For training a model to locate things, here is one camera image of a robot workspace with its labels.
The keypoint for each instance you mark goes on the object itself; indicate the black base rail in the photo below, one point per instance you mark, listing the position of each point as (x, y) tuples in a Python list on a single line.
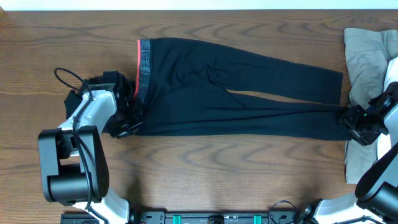
[(272, 217)]

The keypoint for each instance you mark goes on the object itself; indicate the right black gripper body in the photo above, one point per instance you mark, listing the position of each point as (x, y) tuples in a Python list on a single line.
[(367, 128)]

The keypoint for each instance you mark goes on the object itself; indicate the beige folded garment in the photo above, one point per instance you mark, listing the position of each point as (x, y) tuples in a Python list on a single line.
[(371, 60)]

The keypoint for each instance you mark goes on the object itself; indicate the folded black shirt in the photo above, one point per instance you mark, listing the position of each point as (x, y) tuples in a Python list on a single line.
[(90, 105)]

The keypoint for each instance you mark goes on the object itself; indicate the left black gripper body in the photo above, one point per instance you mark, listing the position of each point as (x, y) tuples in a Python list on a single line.
[(129, 111)]

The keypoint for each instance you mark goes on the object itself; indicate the black leggings with grey waistband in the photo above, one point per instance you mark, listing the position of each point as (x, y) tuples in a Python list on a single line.
[(190, 87)]

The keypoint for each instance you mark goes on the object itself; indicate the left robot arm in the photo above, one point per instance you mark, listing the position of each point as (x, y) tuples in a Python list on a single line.
[(73, 167)]

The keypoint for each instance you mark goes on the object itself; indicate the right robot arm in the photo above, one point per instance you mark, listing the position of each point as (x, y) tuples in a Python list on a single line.
[(375, 196)]

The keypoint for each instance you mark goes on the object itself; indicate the white garment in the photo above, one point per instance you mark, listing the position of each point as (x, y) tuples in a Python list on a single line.
[(384, 142)]

